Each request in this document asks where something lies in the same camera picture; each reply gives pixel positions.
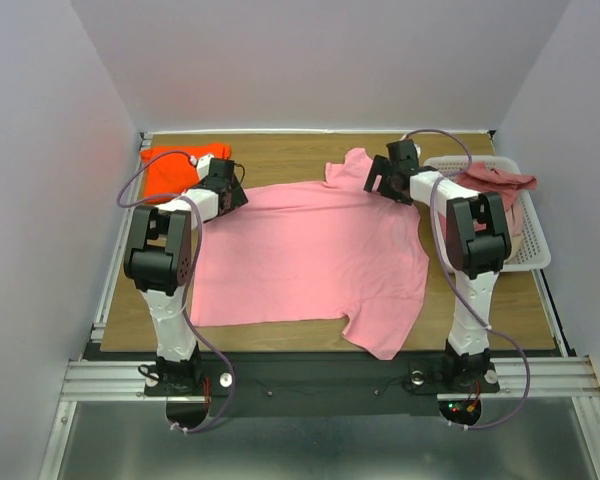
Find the pink t-shirt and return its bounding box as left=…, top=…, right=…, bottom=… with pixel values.
left=191, top=148, right=429, bottom=360

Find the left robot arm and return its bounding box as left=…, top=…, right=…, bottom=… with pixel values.
left=117, top=150, right=248, bottom=395

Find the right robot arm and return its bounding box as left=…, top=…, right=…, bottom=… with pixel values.
left=364, top=139, right=512, bottom=390

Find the folded orange t-shirt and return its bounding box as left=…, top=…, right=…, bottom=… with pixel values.
left=140, top=143, right=231, bottom=197

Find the dusty red t-shirt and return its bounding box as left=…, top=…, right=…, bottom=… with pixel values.
left=455, top=162, right=537, bottom=216

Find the light pink garment in basket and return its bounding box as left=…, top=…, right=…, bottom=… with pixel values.
left=505, top=201, right=524, bottom=257

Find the white plastic laundry basket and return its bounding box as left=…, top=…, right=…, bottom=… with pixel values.
left=424, top=155, right=551, bottom=273

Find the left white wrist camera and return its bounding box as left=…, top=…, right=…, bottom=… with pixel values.
left=189, top=154, right=214, bottom=180

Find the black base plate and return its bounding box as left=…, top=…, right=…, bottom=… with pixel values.
left=139, top=351, right=500, bottom=426

